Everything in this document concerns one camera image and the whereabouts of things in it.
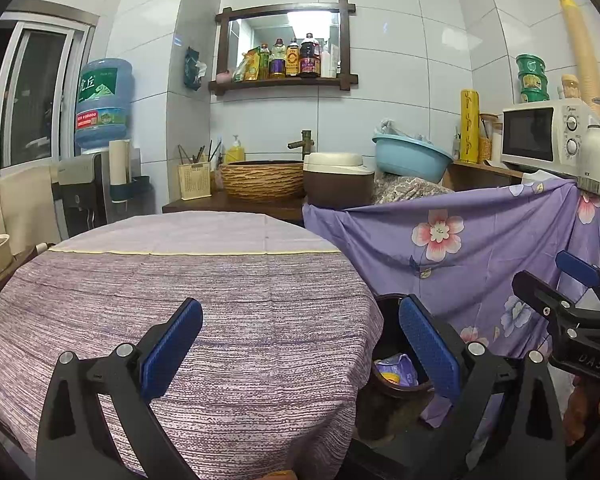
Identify beige chopstick holder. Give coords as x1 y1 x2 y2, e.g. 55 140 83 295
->
177 141 224 200

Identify water dispenser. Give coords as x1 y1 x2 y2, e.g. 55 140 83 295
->
51 152 154 239

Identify purple plastic bag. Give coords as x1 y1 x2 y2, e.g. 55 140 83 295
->
373 353 420 388

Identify paisley patterned cloth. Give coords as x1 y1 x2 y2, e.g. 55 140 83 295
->
372 174 454 206

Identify brown and cream rice cooker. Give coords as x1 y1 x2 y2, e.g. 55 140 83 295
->
302 152 376 209

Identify green wall bag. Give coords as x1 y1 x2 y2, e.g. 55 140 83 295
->
183 46 207 92

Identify wooden counter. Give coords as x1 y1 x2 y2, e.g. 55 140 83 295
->
162 194 307 224

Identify yellow soap dispenser bottle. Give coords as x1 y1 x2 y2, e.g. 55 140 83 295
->
224 134 246 165

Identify light blue plastic basin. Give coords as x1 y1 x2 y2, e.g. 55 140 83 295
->
372 134 454 184

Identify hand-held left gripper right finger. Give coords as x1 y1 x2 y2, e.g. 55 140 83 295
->
399 295 567 480

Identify wooden framed mirror shelf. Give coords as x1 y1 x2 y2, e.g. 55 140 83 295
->
208 0 359 96

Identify clear plastic bag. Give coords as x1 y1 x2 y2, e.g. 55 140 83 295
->
377 118 427 142

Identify blue water jug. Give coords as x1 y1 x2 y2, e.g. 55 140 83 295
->
74 58 134 150

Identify sliding window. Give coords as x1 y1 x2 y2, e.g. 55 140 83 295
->
0 9 99 169

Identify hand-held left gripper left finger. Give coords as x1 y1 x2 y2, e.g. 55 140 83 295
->
36 297 204 480

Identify yellow sauce packet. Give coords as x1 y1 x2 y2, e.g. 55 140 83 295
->
233 47 262 83

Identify bronze faucet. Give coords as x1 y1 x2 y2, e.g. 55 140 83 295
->
287 129 314 156

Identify beige cloth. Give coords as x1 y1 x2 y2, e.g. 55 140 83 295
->
0 164 62 262

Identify person's right hand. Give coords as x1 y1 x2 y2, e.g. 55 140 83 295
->
562 374 600 446

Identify glass jar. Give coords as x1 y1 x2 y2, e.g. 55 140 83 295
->
478 112 503 164

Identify dark soy sauce bottle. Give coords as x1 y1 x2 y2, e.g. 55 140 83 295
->
299 33 321 79

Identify tall beige roll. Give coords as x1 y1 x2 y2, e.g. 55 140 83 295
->
554 0 600 119

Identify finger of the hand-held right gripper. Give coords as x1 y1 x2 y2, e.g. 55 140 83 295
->
555 250 600 306
511 269 600 332

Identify white cup stack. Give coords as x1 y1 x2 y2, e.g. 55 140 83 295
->
108 139 131 204

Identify wicker pattern basin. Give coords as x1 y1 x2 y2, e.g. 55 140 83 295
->
218 160 306 204

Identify dark brown trash bin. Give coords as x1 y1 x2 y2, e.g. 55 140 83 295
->
357 293 449 444

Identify yellow roll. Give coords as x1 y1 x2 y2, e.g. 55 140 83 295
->
459 88 481 164

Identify purple label oil bottle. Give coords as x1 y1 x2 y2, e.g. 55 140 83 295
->
270 38 287 80

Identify white bottle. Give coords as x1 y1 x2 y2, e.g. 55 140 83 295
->
321 43 340 79

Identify orange label bottle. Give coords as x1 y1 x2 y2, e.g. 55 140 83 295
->
286 38 301 79

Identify white microwave oven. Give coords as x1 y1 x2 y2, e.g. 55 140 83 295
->
501 98 594 177

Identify green instant noodle cups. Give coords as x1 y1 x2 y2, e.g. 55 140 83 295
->
515 53 550 104

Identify purple striped tablecloth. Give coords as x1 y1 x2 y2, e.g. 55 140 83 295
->
0 211 385 480

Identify wooden cabinet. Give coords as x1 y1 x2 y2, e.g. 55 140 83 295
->
442 159 524 192

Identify purple floral sheet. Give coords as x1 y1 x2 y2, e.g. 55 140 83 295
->
302 179 600 456

